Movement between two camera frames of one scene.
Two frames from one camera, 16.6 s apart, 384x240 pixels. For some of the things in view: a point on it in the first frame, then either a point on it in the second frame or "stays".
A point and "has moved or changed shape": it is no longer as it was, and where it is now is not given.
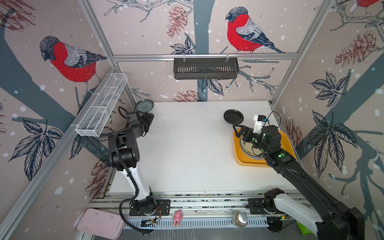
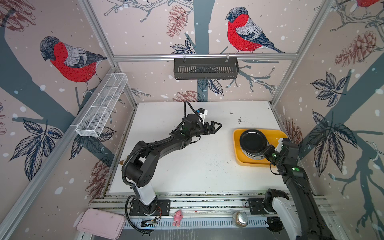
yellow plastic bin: x=241 y=158 stays
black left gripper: x=147 y=119 → x=212 y=130
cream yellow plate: x=250 y=150 stays
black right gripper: x=249 y=133 → x=271 y=148
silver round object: x=240 y=218 stays
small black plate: x=233 y=116 has moved or changed shape
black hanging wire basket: x=206 y=69 stays
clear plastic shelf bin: x=98 y=114 stays
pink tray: x=101 y=222 stays
